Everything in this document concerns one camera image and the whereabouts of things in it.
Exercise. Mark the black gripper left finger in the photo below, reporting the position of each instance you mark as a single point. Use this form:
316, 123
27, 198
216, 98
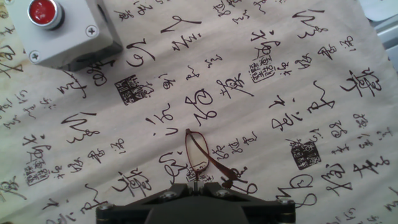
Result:
124, 213

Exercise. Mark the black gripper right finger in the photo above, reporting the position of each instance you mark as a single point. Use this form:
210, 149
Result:
273, 213

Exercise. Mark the dark red framed glasses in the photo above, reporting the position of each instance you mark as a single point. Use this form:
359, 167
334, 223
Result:
187, 149

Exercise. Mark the beige calligraphy print cloth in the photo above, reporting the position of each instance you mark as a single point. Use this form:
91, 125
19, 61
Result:
248, 93

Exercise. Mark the grey box small red button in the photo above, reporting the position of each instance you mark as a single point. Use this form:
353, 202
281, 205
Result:
71, 40

